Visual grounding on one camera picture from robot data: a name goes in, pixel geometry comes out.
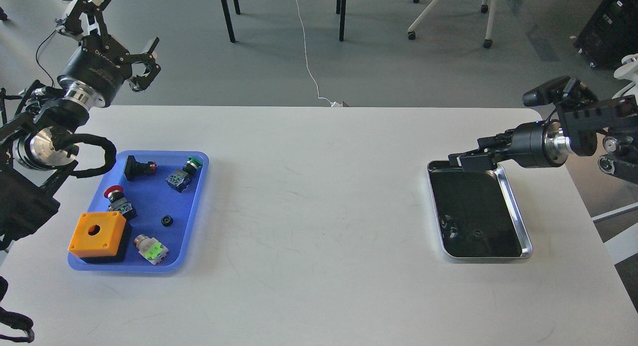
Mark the black cylindrical gripper body image-right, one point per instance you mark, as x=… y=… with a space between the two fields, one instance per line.
x=539 y=145

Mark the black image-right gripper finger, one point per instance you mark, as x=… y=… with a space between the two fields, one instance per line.
x=501 y=142
x=481 y=161

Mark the black cylindrical gripper body image-left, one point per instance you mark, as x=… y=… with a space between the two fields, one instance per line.
x=97 y=68

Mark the silver metal tray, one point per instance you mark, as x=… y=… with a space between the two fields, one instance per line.
x=465 y=202

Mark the blue plastic tray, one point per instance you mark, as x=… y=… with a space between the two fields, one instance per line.
x=152 y=198

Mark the black table leg left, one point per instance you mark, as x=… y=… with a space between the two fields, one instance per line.
x=228 y=18

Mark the black table leg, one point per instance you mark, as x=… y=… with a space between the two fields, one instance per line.
x=340 y=10
x=228 y=18

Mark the red mushroom push button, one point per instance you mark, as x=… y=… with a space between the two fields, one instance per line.
x=119 y=203

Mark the black equipment case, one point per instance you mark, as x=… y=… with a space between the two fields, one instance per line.
x=610 y=34

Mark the orange and black button box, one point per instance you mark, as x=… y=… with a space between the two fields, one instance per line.
x=100 y=237

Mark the black table leg right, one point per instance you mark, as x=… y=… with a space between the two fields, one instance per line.
x=340 y=10

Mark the black selector switch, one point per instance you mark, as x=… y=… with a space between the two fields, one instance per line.
x=133 y=168

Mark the green push button switch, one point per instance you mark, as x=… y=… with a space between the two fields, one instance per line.
x=180 y=179

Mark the silver and green switch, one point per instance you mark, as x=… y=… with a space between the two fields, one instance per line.
x=150 y=249

